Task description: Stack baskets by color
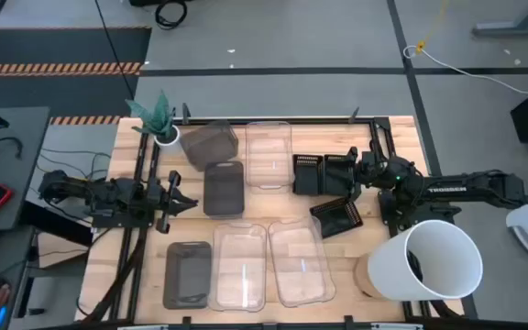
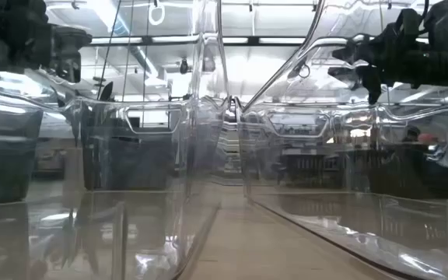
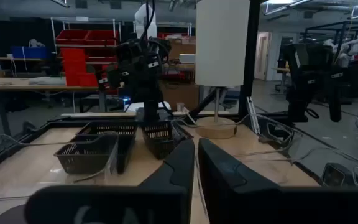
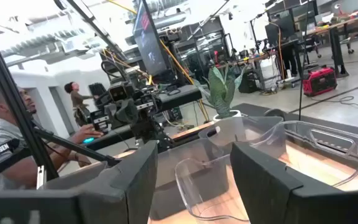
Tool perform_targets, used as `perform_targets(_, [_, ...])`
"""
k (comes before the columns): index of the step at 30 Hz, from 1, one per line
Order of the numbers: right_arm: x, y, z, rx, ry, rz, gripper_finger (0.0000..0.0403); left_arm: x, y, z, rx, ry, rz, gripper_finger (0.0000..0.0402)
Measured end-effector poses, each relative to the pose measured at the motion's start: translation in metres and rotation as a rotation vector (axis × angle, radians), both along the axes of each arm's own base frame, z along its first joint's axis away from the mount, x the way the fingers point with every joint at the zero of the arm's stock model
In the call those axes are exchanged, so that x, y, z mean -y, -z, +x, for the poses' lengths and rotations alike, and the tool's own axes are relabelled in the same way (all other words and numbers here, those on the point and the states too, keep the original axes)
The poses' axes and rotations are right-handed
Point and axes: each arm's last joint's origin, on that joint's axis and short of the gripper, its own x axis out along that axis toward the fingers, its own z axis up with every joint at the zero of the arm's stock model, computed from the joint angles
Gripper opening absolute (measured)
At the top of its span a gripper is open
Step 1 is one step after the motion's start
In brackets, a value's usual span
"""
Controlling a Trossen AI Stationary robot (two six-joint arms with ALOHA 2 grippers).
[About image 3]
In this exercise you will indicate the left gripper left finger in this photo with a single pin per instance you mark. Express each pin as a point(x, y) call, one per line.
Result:
point(166, 193)

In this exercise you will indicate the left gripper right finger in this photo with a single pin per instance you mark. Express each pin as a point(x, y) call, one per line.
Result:
point(235, 193)

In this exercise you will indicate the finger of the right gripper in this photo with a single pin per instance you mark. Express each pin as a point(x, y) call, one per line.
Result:
point(102, 82)
point(118, 76)

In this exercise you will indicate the black perforated plastic basket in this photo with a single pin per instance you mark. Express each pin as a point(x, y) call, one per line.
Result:
point(160, 146)
point(126, 149)

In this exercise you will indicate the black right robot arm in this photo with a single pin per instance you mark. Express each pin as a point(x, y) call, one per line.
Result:
point(151, 104)

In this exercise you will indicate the black background robot arm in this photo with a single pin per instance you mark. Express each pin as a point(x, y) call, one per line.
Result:
point(309, 71)

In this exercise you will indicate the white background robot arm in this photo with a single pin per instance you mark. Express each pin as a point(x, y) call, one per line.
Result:
point(343, 54)

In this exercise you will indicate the tall red bin stack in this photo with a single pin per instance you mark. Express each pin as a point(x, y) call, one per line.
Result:
point(73, 67)

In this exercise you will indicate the red shelf bin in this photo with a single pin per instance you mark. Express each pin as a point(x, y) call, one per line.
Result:
point(71, 36)
point(102, 36)

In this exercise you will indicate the small red storage bin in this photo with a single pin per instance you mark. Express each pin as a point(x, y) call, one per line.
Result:
point(89, 80)

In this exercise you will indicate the white plastic cover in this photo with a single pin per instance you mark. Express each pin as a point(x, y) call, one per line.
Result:
point(140, 21)

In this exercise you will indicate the white box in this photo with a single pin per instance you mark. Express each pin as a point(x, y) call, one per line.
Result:
point(187, 58)

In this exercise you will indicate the large cardboard box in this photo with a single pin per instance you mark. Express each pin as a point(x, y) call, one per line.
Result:
point(179, 96)

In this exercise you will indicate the round wooden lamp base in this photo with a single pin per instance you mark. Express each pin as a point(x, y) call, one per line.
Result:
point(216, 129)

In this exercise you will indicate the blue storage bin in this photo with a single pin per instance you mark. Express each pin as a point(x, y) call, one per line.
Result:
point(31, 53)

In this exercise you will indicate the black circuit board pair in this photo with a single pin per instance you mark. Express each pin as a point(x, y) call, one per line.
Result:
point(85, 158)

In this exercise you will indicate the white light bar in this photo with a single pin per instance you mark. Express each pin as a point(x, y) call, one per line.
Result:
point(253, 115)

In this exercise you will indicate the white cylindrical lamp shade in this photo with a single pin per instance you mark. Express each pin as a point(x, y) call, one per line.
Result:
point(222, 43)

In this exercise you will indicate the thin metal lamp pole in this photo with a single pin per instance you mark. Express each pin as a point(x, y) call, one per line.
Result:
point(217, 104)

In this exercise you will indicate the pale door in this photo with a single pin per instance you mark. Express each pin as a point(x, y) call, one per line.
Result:
point(262, 56)

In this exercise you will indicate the black aluminium table frame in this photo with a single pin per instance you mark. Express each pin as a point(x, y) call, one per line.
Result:
point(73, 119)

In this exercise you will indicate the black vertical frame post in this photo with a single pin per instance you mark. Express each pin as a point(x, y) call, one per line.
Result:
point(250, 46)

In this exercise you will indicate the black cage frame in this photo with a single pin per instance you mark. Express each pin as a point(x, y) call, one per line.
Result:
point(340, 25)

